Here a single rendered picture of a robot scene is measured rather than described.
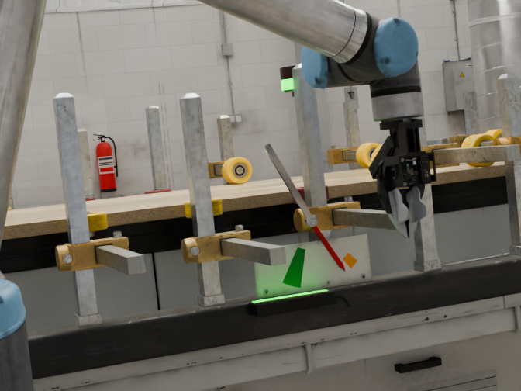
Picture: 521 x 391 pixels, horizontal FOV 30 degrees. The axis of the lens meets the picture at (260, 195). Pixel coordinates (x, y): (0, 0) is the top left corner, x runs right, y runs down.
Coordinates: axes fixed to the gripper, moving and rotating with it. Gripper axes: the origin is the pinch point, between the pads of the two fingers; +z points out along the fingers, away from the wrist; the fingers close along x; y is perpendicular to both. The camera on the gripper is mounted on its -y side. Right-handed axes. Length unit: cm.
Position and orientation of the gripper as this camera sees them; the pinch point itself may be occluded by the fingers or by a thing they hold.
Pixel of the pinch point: (405, 230)
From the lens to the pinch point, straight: 179.5
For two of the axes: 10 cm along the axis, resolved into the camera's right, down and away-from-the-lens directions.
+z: 1.1, 9.9, 0.3
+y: 3.4, -0.1, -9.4
